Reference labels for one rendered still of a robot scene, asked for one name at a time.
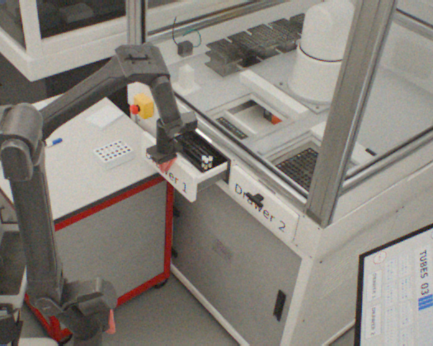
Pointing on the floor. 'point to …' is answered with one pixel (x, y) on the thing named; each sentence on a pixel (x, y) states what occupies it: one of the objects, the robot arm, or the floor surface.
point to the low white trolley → (102, 212)
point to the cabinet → (277, 264)
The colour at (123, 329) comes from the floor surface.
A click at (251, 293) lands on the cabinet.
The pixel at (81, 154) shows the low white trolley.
